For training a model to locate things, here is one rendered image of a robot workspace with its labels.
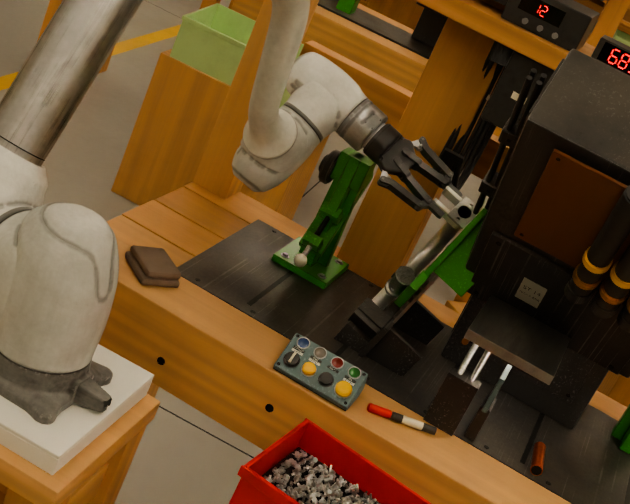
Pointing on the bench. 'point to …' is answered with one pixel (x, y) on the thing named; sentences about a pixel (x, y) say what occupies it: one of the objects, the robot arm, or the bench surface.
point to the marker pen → (401, 418)
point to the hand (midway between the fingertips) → (452, 207)
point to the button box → (321, 373)
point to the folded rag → (153, 266)
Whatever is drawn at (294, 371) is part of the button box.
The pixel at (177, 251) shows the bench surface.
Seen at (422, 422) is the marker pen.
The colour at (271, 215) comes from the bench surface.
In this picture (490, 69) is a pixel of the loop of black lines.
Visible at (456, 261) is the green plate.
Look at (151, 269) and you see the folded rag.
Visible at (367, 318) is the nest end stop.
